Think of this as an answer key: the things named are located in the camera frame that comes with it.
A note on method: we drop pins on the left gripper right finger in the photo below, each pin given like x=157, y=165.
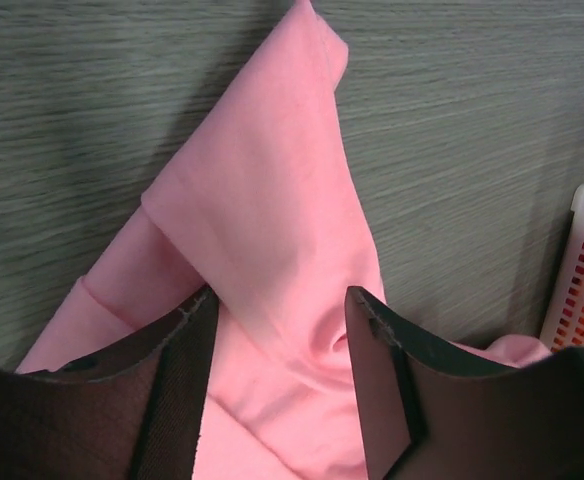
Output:
x=431, y=410

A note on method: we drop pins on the pink t shirt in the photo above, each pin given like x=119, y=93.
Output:
x=258, y=204

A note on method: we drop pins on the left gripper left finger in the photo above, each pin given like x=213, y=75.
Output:
x=131, y=410

